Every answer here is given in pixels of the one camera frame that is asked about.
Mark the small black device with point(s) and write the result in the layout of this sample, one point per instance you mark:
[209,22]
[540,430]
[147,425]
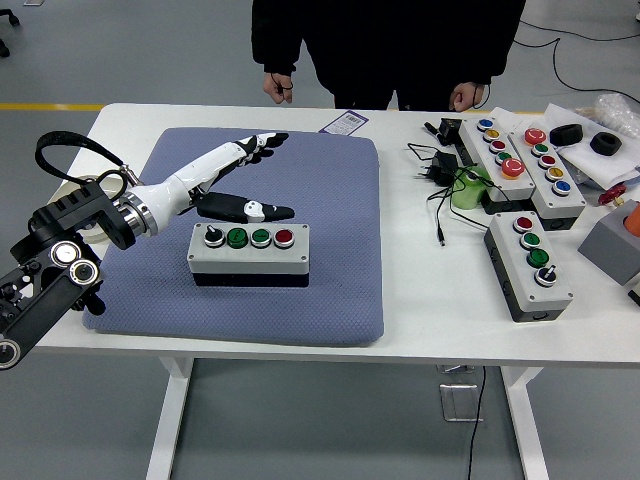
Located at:
[450,127]

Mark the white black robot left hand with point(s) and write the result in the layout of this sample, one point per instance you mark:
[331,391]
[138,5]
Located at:
[170,192]

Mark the black office chair base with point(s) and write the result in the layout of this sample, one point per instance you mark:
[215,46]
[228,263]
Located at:
[4,47]

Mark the white table leg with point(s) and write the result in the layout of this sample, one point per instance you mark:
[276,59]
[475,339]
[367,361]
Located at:
[522,425]
[167,425]

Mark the white paper sheet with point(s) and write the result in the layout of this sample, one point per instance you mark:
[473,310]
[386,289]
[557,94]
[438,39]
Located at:
[590,162]

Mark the clear plastic bag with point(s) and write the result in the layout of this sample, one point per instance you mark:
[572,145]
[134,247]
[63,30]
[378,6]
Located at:
[617,107]

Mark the green tape roll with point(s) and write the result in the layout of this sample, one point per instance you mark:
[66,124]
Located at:
[467,196]

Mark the grey four-button control box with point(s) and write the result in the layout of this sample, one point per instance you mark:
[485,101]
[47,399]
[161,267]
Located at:
[250,260]
[545,297]

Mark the person's left hand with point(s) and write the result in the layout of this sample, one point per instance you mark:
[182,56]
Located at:
[465,97]

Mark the red knob part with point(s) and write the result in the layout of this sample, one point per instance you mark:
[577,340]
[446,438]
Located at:
[612,194]

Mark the person's right hand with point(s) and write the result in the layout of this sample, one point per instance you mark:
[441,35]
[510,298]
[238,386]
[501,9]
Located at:
[277,90]

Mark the blue-grey textured mat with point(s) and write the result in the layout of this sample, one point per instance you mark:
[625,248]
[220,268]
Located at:
[325,280]

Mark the purple label card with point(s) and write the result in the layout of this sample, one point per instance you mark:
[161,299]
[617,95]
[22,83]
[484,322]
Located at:
[345,122]

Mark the person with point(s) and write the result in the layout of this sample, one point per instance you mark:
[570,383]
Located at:
[400,45]

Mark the metal floor socket plate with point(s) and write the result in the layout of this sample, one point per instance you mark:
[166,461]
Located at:
[457,405]

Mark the grey five-button box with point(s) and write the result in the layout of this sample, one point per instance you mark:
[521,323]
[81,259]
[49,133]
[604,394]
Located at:
[520,187]
[565,205]

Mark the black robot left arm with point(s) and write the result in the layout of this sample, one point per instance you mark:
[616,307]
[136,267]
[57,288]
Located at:
[45,300]

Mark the grey box with orange button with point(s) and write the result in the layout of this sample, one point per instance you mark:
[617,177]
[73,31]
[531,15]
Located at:
[607,245]

